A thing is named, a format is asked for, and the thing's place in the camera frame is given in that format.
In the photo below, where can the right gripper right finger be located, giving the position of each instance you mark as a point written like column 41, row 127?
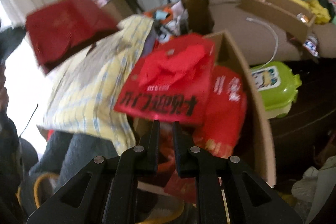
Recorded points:
column 228, row 191

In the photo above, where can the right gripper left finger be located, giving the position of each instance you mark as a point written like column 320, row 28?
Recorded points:
column 105, row 190

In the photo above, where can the red bag black characters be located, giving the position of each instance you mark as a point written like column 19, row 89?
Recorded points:
column 172, row 83

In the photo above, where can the large open cardboard box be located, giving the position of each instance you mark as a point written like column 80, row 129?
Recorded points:
column 255, row 145

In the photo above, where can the long red envelope pack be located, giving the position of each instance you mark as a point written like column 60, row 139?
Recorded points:
column 219, row 134

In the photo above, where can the yellow plaid tablecloth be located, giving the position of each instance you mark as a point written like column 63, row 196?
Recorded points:
column 81, row 93

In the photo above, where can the brown cardboard box stack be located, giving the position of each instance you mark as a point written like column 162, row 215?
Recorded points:
column 118, row 9

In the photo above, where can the green cartoon lunch box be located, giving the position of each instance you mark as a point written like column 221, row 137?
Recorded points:
column 278, row 87

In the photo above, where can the floor box of clutter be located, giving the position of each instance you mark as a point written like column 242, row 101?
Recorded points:
column 170, row 21

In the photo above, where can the shallow cardboard tray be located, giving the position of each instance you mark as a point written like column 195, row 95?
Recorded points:
column 289, row 16

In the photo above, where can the yellow plastic bag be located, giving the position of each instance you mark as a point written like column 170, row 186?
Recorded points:
column 322, row 15

